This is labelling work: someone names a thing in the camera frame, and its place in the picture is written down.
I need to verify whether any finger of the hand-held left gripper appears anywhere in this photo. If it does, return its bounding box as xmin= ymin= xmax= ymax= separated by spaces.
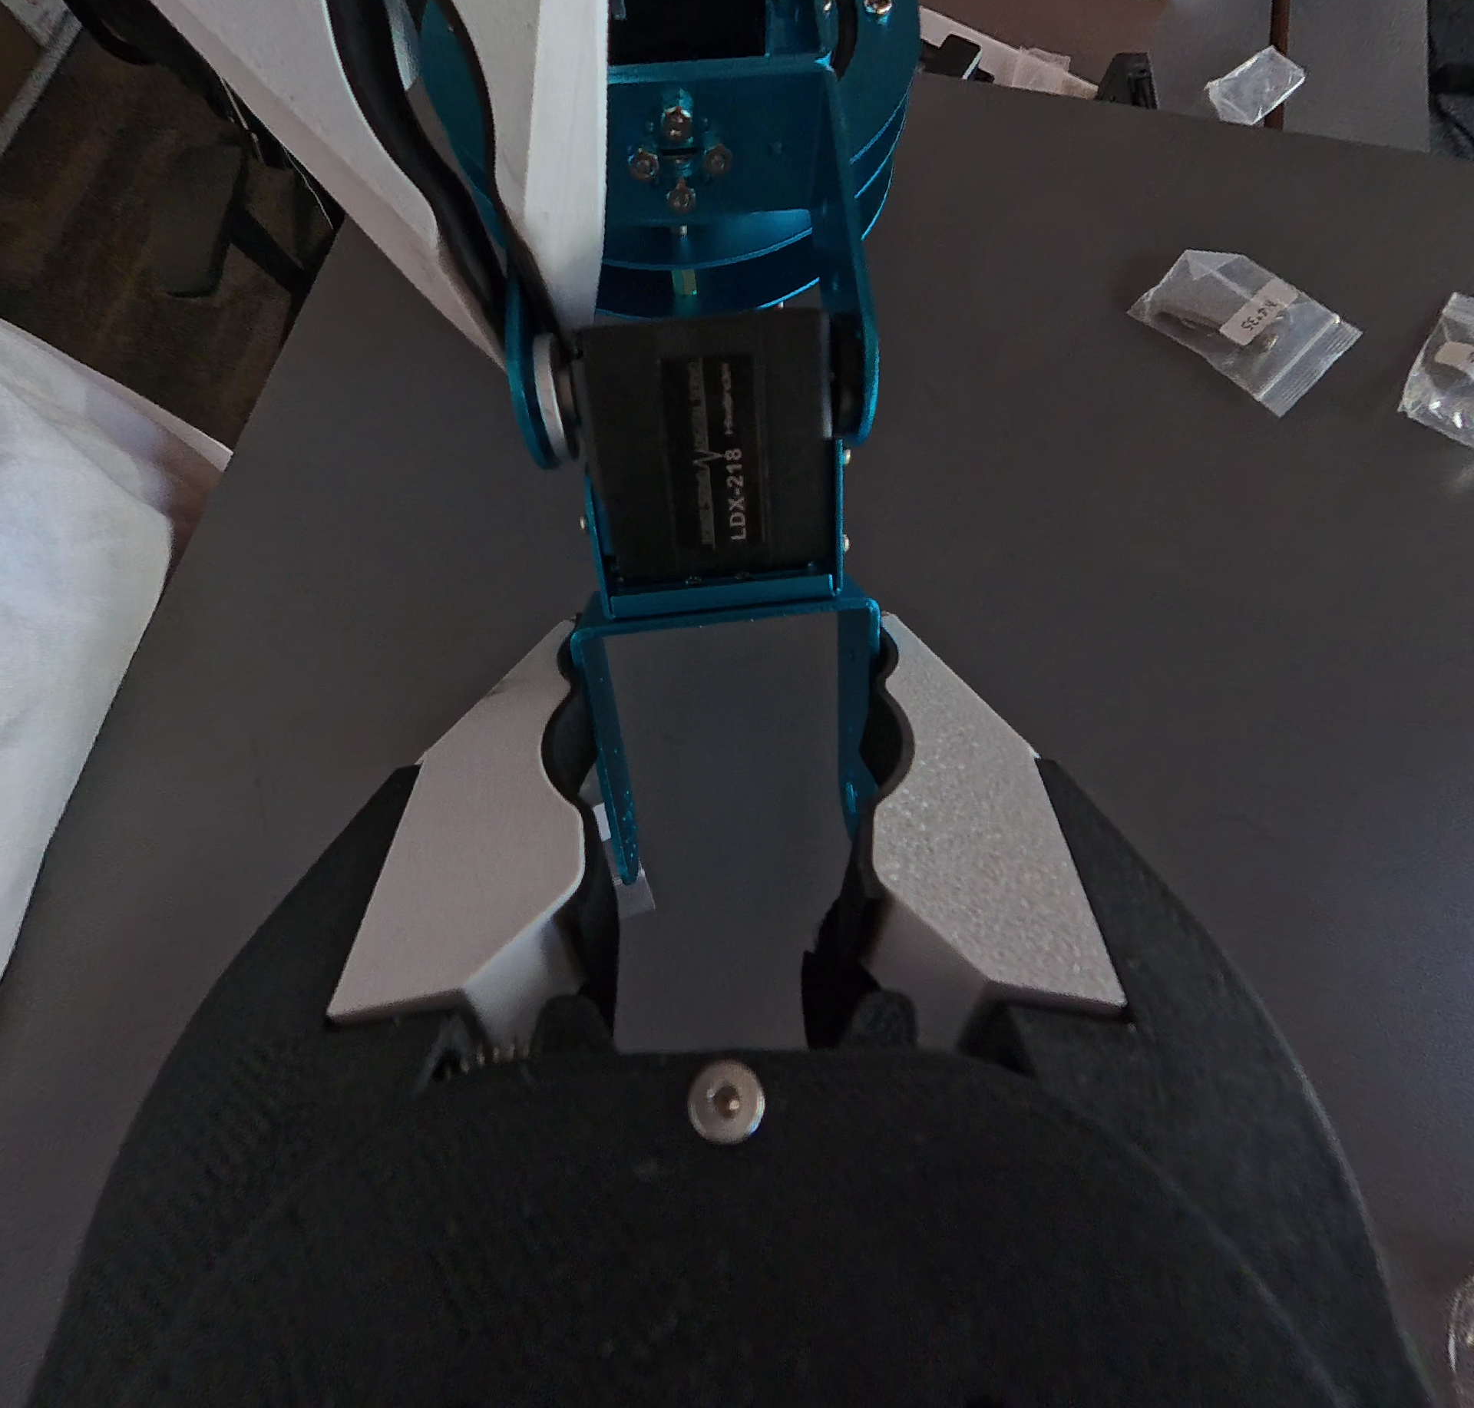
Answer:
xmin=90 ymin=0 xmax=512 ymax=321
xmin=453 ymin=0 xmax=611 ymax=327

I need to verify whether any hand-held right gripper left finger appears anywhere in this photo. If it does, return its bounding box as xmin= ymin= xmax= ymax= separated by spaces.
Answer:
xmin=325 ymin=615 xmax=662 ymax=1041

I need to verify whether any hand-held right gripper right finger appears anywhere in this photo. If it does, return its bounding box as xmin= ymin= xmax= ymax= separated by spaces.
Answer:
xmin=799 ymin=613 xmax=1128 ymax=1046

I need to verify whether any blue toy robot arm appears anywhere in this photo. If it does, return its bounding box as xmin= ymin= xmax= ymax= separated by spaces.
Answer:
xmin=419 ymin=0 xmax=922 ymax=891

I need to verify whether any dark grey desk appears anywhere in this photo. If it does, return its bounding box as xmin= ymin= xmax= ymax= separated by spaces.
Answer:
xmin=0 ymin=72 xmax=1474 ymax=1408

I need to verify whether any person's white shirt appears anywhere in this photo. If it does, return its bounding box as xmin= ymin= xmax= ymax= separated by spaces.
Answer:
xmin=0 ymin=319 xmax=231 ymax=977

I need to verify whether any small labelled plastic parts bag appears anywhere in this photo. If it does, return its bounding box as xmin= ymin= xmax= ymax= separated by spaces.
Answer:
xmin=1128 ymin=250 xmax=1363 ymax=416

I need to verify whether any dark grey table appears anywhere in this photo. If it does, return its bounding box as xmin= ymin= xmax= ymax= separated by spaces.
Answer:
xmin=1151 ymin=0 xmax=1474 ymax=155

